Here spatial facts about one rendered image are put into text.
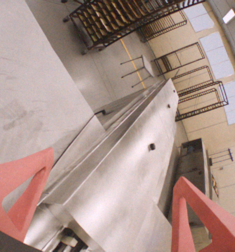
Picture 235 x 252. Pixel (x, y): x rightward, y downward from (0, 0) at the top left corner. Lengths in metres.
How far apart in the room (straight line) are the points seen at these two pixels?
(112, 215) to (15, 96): 0.27
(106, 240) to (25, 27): 0.47
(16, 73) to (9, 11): 0.19
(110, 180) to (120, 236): 0.11
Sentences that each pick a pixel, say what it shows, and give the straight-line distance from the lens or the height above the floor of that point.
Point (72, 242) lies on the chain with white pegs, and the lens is 0.29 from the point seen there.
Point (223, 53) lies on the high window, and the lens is 6.83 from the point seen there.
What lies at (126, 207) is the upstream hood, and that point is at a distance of 0.31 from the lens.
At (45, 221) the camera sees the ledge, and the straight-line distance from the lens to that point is 0.26.
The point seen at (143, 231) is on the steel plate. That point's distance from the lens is 0.60.
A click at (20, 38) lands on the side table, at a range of 0.40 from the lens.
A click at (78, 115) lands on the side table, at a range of 0.40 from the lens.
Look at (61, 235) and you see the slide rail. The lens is 0.30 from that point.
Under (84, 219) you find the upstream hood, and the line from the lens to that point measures 0.23.
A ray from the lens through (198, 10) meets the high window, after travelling 6.98.
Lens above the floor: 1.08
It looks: 31 degrees down
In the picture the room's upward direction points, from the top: 71 degrees clockwise
